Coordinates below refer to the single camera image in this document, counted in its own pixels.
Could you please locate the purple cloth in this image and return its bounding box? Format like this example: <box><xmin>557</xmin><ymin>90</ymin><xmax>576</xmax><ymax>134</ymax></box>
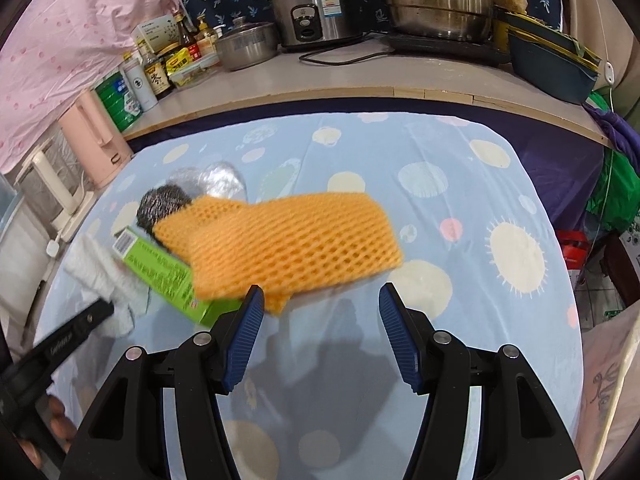
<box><xmin>582</xmin><ymin>102</ymin><xmax>640</xmax><ymax>166</ymax></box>

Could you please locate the clear plastic wrap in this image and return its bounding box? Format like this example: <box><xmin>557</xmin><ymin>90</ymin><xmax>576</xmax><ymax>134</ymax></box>
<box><xmin>167</xmin><ymin>161</ymin><xmax>247</xmax><ymax>206</ymax></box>

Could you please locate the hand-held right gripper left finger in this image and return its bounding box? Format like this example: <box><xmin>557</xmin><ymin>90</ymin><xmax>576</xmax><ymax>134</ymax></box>
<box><xmin>60</xmin><ymin>284</ymin><xmax>266</xmax><ymax>480</ymax></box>

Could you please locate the white tissue box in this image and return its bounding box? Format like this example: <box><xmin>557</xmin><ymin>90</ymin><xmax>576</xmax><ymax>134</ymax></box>
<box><xmin>131</xmin><ymin>15</ymin><xmax>181</xmax><ymax>53</ymax></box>

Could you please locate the stack of blue basins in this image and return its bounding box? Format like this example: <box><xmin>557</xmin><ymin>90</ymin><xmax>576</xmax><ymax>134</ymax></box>
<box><xmin>492</xmin><ymin>7</ymin><xmax>603</xmax><ymax>106</ymax></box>

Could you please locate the orange foam net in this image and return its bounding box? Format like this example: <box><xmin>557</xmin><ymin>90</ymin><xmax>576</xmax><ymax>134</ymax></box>
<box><xmin>152</xmin><ymin>191</ymin><xmax>405</xmax><ymax>316</ymax></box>

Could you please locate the red plastic container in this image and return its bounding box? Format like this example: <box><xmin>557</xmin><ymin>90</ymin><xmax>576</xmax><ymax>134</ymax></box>
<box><xmin>555</xmin><ymin>230</ymin><xmax>588</xmax><ymax>281</ymax></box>

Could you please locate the pink electric kettle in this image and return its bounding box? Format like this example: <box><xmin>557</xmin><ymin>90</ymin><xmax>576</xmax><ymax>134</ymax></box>
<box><xmin>57</xmin><ymin>89</ymin><xmax>135</xmax><ymax>191</ymax></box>

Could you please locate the dark soy sauce bottle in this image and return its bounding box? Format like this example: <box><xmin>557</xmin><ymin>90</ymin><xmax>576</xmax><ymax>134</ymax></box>
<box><xmin>142</xmin><ymin>42</ymin><xmax>173</xmax><ymax>101</ymax></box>

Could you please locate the pink dotted curtain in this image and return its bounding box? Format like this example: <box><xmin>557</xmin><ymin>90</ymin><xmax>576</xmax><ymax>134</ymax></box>
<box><xmin>0</xmin><ymin>0</ymin><xmax>193</xmax><ymax>171</ymax></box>

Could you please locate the black power cable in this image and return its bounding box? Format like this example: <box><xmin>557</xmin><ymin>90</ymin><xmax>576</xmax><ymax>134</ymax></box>
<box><xmin>298</xmin><ymin>35</ymin><xmax>396</xmax><ymax>67</ymax></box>

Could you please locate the steel steamer pot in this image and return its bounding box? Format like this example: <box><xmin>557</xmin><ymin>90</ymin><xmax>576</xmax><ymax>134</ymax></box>
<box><xmin>372</xmin><ymin>0</ymin><xmax>506</xmax><ymax>43</ymax></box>

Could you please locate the black induction cooker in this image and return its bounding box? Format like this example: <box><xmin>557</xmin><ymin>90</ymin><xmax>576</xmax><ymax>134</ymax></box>
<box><xmin>380</xmin><ymin>34</ymin><xmax>513</xmax><ymax>66</ymax></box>

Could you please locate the green plastic bag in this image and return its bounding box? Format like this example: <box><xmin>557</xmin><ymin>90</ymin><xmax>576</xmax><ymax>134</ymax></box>
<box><xmin>585</xmin><ymin>91</ymin><xmax>640</xmax><ymax>233</ymax></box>

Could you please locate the steel wool scrubber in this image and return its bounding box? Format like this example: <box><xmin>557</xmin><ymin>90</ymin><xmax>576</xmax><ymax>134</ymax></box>
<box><xmin>136</xmin><ymin>185</ymin><xmax>193</xmax><ymax>236</ymax></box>

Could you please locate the clear plastic food container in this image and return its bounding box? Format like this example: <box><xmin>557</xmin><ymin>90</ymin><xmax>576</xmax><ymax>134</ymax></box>
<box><xmin>170</xmin><ymin>55</ymin><xmax>221</xmax><ymax>86</ymax></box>

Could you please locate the green can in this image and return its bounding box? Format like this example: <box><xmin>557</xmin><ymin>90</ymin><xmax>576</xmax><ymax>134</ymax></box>
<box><xmin>95</xmin><ymin>71</ymin><xmax>143</xmax><ymax>133</ymax></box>

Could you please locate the person's left hand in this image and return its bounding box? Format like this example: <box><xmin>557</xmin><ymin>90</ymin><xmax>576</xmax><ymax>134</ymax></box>
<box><xmin>15</xmin><ymin>394</ymin><xmax>80</xmax><ymax>467</ymax></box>

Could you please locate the white tissue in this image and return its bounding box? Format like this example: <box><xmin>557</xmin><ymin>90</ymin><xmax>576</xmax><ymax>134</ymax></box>
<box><xmin>64</xmin><ymin>232</ymin><xmax>151</xmax><ymax>338</ymax></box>

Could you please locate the small lidded steel pot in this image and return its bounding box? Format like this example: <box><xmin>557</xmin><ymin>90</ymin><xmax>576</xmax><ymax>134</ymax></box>
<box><xmin>215</xmin><ymin>16</ymin><xmax>280</xmax><ymax>72</ymax></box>

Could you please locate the white plastic bottle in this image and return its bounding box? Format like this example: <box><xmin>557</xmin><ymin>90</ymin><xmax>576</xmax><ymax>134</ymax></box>
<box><xmin>121</xmin><ymin>52</ymin><xmax>158</xmax><ymax>111</ymax></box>

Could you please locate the dark glass bottle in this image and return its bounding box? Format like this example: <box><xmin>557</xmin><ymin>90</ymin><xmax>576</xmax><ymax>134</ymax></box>
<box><xmin>172</xmin><ymin>10</ymin><xmax>197</xmax><ymax>48</ymax></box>

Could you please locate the beige curtain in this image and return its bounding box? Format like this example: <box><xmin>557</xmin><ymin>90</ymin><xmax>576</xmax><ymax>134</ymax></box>
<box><xmin>545</xmin><ymin>0</ymin><xmax>640</xmax><ymax>91</ymax></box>

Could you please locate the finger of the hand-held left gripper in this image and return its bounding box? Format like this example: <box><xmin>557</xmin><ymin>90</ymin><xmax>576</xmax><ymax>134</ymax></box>
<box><xmin>0</xmin><ymin>297</ymin><xmax>115</xmax><ymax>387</ymax></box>

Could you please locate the blue dotted tablecloth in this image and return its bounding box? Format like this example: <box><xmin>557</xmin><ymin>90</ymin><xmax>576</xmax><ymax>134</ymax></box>
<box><xmin>32</xmin><ymin>110</ymin><xmax>586</xmax><ymax>480</ymax></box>

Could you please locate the steel rice cooker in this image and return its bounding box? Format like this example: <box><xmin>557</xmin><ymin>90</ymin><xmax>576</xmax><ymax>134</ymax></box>
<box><xmin>265</xmin><ymin>0</ymin><xmax>371</xmax><ymax>53</ymax></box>

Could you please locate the yellow seasoning packet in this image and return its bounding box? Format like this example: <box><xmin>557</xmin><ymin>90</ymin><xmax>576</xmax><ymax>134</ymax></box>
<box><xmin>167</xmin><ymin>47</ymin><xmax>201</xmax><ymax>78</ymax></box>

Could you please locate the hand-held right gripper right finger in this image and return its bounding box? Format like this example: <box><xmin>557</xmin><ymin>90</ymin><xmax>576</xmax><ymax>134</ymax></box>
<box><xmin>378</xmin><ymin>282</ymin><xmax>581</xmax><ymax>480</ymax></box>

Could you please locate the green cardboard box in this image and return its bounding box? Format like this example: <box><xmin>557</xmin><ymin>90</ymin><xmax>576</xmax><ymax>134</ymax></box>
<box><xmin>114</xmin><ymin>226</ymin><xmax>246</xmax><ymax>325</ymax></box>

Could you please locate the yellow oil bottle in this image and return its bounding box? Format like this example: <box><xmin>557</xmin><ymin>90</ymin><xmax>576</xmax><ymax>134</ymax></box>
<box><xmin>196</xmin><ymin>15</ymin><xmax>218</xmax><ymax>58</ymax></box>

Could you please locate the dark purple table skirt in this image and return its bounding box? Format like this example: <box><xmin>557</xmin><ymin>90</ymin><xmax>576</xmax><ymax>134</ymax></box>
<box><xmin>480</xmin><ymin>97</ymin><xmax>606</xmax><ymax>221</ymax></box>

